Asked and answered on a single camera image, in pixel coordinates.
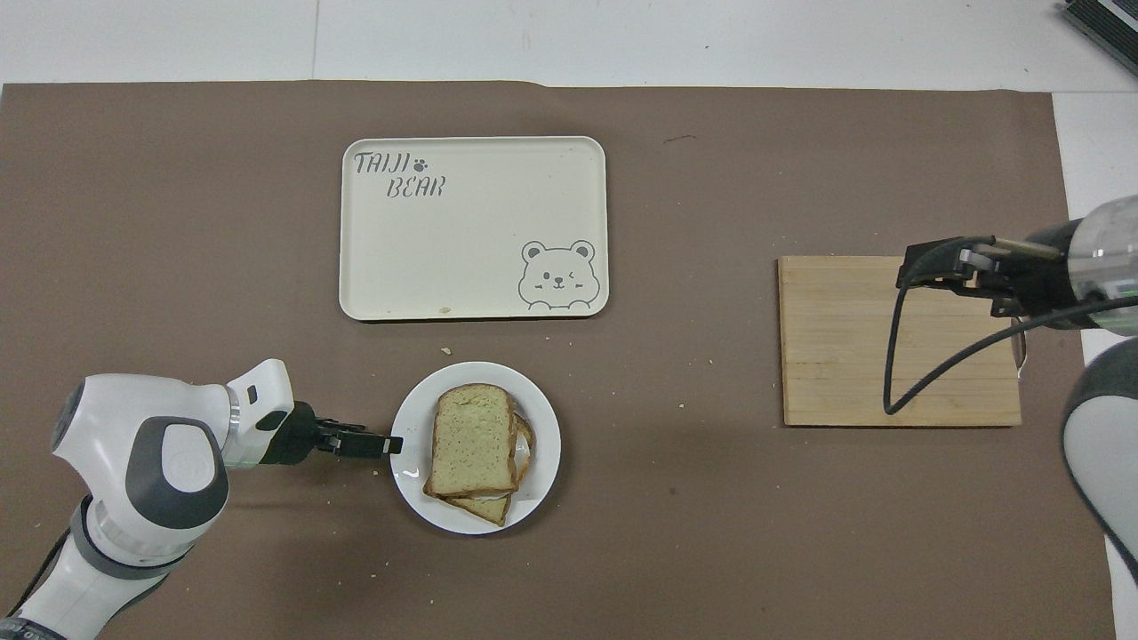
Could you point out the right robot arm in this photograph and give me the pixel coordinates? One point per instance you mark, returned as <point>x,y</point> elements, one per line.
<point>1098,444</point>

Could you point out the brown bread slice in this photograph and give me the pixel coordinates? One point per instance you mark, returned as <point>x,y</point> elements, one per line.
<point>471,440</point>
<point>498,508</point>

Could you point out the wooden cutting board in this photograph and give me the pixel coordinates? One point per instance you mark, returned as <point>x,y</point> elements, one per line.
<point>836,356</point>

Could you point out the cream tray with bear print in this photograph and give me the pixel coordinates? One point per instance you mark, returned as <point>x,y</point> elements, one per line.
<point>462,240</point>

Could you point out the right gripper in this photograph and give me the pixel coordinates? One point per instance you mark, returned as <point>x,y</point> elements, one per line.
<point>1049,280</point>

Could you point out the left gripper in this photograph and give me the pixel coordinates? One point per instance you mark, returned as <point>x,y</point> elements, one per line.
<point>289,436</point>

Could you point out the white round plate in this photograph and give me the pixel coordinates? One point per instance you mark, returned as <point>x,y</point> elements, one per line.
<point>413,462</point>

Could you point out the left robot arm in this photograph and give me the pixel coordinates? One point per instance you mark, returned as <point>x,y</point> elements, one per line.
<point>133,462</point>

